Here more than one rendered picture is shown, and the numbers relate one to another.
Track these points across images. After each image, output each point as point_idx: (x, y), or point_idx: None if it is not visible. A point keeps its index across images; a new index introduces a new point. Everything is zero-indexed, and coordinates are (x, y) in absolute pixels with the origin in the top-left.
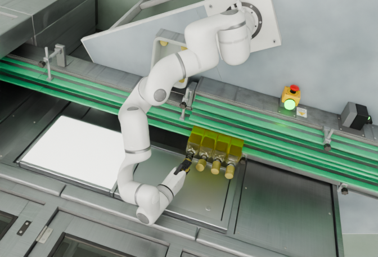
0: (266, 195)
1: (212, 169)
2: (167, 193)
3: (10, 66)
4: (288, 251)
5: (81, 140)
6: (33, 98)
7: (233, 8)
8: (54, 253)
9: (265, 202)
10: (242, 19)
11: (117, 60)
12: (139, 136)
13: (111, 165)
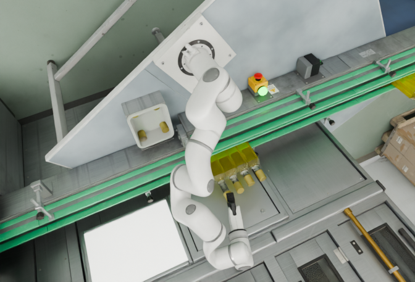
0: (285, 165)
1: (249, 184)
2: (243, 234)
3: (0, 235)
4: (331, 194)
5: (123, 240)
6: (39, 238)
7: (186, 53)
8: None
9: (289, 171)
10: (227, 74)
11: (93, 152)
12: (213, 224)
13: (168, 240)
